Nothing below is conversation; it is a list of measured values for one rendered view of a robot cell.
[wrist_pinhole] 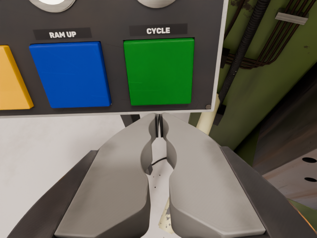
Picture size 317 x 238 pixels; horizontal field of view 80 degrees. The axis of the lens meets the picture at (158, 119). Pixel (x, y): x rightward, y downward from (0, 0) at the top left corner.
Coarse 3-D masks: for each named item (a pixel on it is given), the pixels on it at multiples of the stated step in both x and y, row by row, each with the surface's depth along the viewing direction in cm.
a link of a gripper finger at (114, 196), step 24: (144, 120) 11; (120, 144) 9; (144, 144) 9; (96, 168) 8; (120, 168) 8; (144, 168) 9; (96, 192) 7; (120, 192) 7; (144, 192) 7; (72, 216) 6; (96, 216) 6; (120, 216) 6; (144, 216) 7
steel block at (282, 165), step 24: (312, 72) 50; (288, 96) 60; (312, 96) 45; (264, 120) 75; (288, 120) 53; (312, 120) 42; (264, 144) 65; (288, 144) 48; (312, 144) 38; (264, 168) 58; (288, 168) 47; (312, 168) 43; (288, 192) 60; (312, 192) 53
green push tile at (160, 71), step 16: (128, 48) 20; (144, 48) 20; (160, 48) 20; (176, 48) 20; (192, 48) 20; (128, 64) 21; (144, 64) 21; (160, 64) 21; (176, 64) 21; (192, 64) 21; (128, 80) 22; (144, 80) 22; (160, 80) 22; (176, 80) 22; (144, 96) 23; (160, 96) 23; (176, 96) 23
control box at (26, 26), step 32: (0, 0) 18; (32, 0) 18; (64, 0) 18; (96, 0) 18; (128, 0) 18; (160, 0) 18; (192, 0) 18; (224, 0) 18; (0, 32) 20; (32, 32) 20; (64, 32) 20; (96, 32) 20; (128, 32) 20; (160, 32) 20; (192, 32) 20; (224, 32) 20; (32, 64) 22; (32, 96) 24; (128, 96) 24; (192, 96) 24
